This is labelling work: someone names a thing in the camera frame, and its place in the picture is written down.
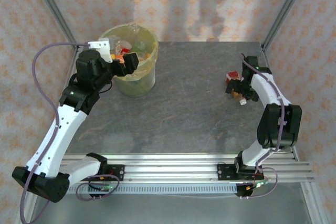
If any orange juice plastic bottle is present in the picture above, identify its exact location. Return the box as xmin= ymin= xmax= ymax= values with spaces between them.
xmin=231 ymin=90 xmax=247 ymax=105

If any yellow-lined trash bin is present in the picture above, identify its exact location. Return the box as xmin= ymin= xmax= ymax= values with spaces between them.
xmin=99 ymin=24 xmax=159 ymax=98

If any small green LED circuit board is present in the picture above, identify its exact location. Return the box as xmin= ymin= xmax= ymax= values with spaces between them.
xmin=88 ymin=182 xmax=114 ymax=193
xmin=245 ymin=180 xmax=271 ymax=190

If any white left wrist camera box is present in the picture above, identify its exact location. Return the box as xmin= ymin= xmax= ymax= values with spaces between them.
xmin=88 ymin=39 xmax=111 ymax=62

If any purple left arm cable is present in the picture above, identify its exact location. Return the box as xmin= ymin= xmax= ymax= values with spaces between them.
xmin=20 ymin=42 xmax=121 ymax=224

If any aluminium frame post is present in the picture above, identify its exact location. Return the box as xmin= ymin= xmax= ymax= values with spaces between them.
xmin=260 ymin=0 xmax=313 ymax=51
xmin=27 ymin=0 xmax=81 ymax=51

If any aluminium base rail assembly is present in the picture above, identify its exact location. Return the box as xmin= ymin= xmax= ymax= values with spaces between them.
xmin=61 ymin=152 xmax=316 ymax=183

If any slotted grey cable duct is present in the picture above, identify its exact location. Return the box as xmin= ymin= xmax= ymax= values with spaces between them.
xmin=69 ymin=184 xmax=238 ymax=195

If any aluminium front frame leg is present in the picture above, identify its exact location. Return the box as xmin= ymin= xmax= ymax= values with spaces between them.
xmin=15 ymin=195 xmax=37 ymax=224
xmin=300 ymin=182 xmax=329 ymax=224

